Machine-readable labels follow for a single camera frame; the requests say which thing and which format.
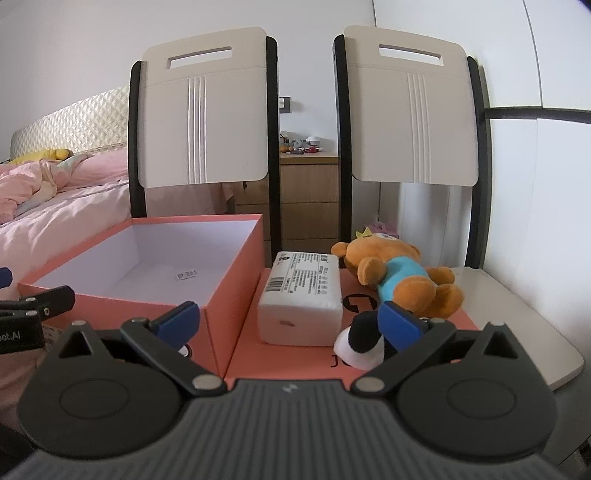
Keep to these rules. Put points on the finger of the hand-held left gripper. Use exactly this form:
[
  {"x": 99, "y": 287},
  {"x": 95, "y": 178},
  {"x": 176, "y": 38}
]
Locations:
[
  {"x": 51, "y": 300},
  {"x": 4, "y": 277}
]

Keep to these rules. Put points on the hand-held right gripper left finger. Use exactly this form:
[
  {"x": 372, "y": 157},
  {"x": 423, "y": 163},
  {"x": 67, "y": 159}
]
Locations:
[{"x": 181, "y": 322}]

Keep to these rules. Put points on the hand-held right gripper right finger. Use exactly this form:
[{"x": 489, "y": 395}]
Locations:
[{"x": 396, "y": 323}]

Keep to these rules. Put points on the black and white plush toy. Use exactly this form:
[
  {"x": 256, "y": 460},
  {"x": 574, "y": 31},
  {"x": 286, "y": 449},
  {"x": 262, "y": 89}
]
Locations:
[{"x": 355, "y": 344}]

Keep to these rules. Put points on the orange bear plush toy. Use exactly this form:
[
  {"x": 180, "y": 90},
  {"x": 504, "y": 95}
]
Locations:
[{"x": 397, "y": 272}]

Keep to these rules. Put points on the pink cardboard box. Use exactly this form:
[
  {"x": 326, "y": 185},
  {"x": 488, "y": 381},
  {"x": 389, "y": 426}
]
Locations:
[{"x": 233, "y": 295}]

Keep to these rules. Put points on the white tissue pack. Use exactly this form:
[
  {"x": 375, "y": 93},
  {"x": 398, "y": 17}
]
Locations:
[{"x": 300, "y": 295}]

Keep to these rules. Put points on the pink box lid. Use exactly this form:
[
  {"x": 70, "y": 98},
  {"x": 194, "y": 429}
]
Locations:
[{"x": 295, "y": 360}]

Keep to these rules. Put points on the cream desktop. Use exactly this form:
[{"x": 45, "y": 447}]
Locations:
[{"x": 517, "y": 314}]

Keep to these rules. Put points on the bed with pink sheet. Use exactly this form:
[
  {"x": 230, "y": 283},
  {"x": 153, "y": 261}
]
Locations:
[{"x": 69, "y": 221}]

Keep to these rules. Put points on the pink tissue box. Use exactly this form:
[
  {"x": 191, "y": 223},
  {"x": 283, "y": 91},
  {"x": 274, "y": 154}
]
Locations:
[{"x": 385, "y": 228}]

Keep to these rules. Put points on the pink quilt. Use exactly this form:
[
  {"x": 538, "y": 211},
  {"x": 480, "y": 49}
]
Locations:
[{"x": 41, "y": 184}]

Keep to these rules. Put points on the yellow plush toy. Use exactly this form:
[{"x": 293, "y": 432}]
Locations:
[{"x": 41, "y": 155}]

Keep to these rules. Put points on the wooden nightstand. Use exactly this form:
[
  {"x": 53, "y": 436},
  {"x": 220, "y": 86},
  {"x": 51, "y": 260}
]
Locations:
[{"x": 309, "y": 194}]

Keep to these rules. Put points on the quilted cream headboard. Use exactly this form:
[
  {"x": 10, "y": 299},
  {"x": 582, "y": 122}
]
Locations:
[{"x": 69, "y": 120}]

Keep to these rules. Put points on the white round jar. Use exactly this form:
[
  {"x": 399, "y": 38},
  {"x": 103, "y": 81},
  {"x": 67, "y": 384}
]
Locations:
[{"x": 314, "y": 140}]

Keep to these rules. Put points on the cream chair with black frame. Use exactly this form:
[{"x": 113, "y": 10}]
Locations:
[
  {"x": 406, "y": 129},
  {"x": 207, "y": 129}
]

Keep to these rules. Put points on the wall socket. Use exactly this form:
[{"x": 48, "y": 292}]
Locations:
[{"x": 285, "y": 104}]

